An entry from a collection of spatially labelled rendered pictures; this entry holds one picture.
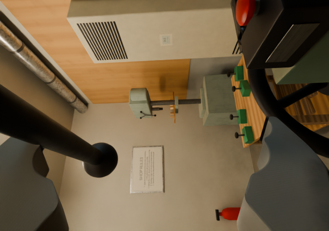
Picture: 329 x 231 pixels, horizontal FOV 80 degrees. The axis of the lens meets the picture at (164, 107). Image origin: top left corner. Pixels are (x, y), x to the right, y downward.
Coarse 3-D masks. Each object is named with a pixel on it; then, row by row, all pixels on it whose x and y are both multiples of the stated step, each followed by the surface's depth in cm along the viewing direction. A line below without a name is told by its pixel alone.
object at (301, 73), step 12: (324, 36) 17; (312, 48) 18; (324, 48) 18; (300, 60) 20; (312, 60) 20; (324, 60) 20; (276, 72) 24; (288, 72) 22; (300, 72) 22; (312, 72) 22; (324, 72) 22
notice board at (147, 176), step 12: (132, 156) 288; (144, 156) 287; (156, 156) 286; (132, 168) 281; (144, 168) 280; (156, 168) 279; (132, 180) 275; (144, 180) 274; (156, 180) 273; (132, 192) 268; (144, 192) 268; (156, 192) 267
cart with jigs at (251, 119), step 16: (240, 64) 159; (240, 80) 146; (272, 80) 178; (240, 96) 162; (320, 96) 121; (240, 112) 151; (256, 112) 133; (288, 112) 155; (304, 112) 137; (320, 112) 122; (240, 128) 165; (256, 128) 134; (320, 128) 124
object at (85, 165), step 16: (0, 96) 6; (16, 96) 7; (0, 112) 6; (16, 112) 7; (32, 112) 8; (0, 128) 6; (16, 128) 7; (32, 128) 8; (48, 128) 9; (64, 128) 10; (48, 144) 9; (64, 144) 10; (80, 144) 13; (96, 144) 20; (80, 160) 15; (96, 160) 17; (112, 160) 19; (96, 176) 19
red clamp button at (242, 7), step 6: (240, 0) 17; (246, 0) 16; (252, 0) 16; (240, 6) 17; (246, 6) 16; (252, 6) 16; (240, 12) 17; (246, 12) 17; (252, 12) 17; (240, 18) 18; (246, 18) 17; (240, 24) 18; (246, 24) 18
